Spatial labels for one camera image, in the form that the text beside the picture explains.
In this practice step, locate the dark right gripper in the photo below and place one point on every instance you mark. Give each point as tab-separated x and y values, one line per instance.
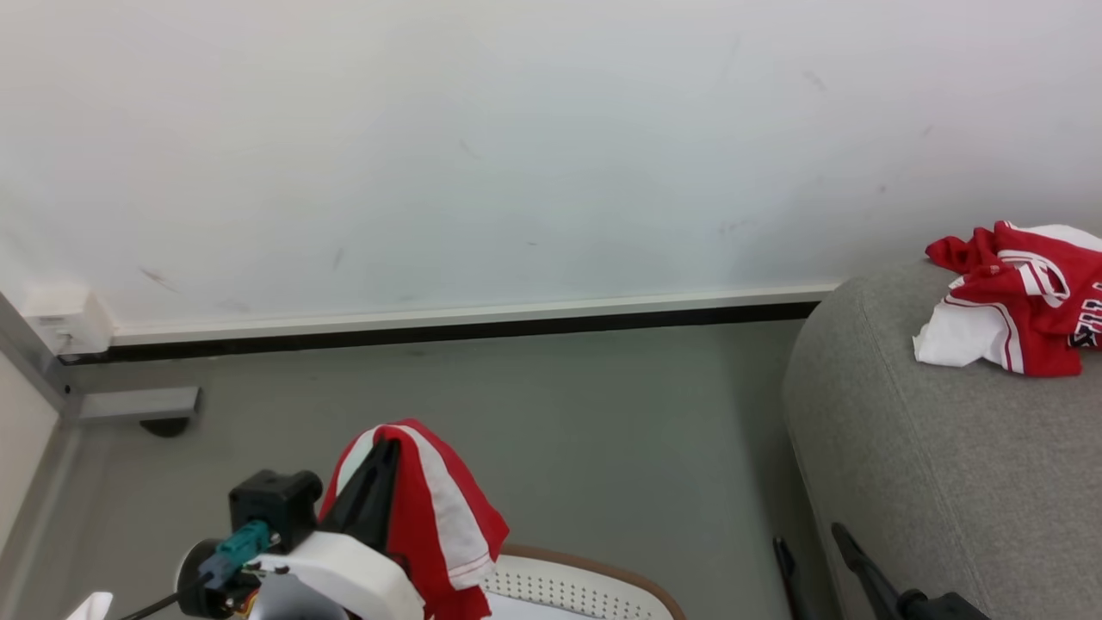
947	607

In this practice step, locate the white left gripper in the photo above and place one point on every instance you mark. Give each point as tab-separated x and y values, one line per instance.
344	577

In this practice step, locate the red and white striped garment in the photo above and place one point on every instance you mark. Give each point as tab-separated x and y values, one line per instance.
430	517

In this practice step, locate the red and white printed jersey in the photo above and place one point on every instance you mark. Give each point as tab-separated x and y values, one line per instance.
1042	327

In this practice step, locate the white perforated basket brown rim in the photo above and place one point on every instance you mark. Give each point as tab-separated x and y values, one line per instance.
572	590

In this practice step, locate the grey fabric sofa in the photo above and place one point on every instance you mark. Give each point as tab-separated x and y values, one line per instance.
947	482

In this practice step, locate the white and black baseboard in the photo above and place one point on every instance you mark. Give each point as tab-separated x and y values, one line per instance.
430	325

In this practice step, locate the black round partition foot pad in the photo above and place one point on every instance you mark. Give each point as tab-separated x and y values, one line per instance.
165	427

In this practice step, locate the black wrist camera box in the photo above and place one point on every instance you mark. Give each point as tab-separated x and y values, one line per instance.
275	504

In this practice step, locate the white partition with grey frame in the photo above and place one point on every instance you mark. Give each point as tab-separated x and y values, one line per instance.
26	430

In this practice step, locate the white wall socket box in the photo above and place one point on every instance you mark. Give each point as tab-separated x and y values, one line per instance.
65	319

